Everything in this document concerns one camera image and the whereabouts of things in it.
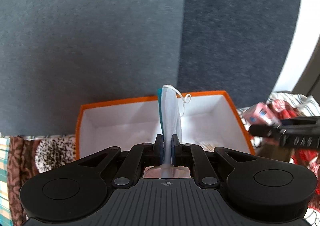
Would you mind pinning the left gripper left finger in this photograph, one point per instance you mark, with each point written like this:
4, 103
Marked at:
137, 159

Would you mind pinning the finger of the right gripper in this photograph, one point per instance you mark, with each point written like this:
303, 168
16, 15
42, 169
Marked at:
266, 131

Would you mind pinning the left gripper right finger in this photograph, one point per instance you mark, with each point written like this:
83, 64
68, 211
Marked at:
195, 159

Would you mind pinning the pink small packet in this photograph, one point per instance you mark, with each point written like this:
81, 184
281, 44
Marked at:
260, 114

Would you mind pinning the blue surgical face mask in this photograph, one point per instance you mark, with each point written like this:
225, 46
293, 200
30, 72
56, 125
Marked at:
170, 119

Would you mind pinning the orange cardboard box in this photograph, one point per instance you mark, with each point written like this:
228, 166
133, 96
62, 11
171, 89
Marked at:
209, 118

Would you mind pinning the black white speckled pouch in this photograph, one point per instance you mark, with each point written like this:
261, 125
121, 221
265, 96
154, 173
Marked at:
54, 152

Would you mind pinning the dark blue sofa cushion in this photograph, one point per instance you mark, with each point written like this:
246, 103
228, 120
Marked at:
239, 46

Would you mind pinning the patterned patchwork bedsheet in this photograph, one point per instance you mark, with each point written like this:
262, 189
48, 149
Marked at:
253, 190

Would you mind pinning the grey sofa back cushion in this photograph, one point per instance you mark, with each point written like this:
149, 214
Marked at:
57, 55

